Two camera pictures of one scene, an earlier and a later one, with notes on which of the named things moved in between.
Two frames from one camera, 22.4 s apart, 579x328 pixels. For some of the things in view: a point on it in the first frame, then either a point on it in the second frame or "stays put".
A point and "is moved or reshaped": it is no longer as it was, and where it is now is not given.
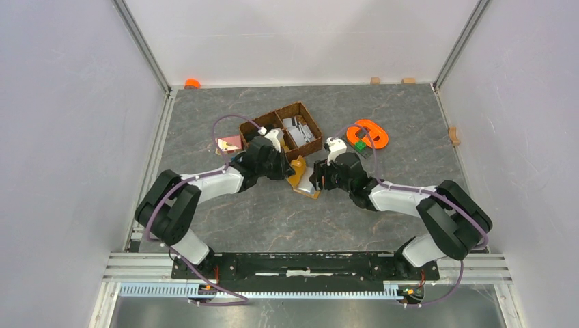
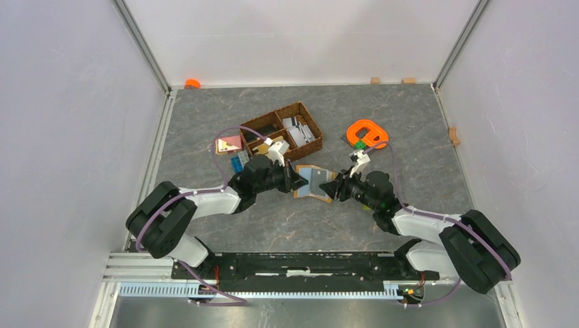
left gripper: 285,169 → 291,180
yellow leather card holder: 298,165 is moved or reshaped
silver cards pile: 300,133 stays put
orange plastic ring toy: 374,135 stays put
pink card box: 228,145 stays put
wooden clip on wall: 453,134 stays put
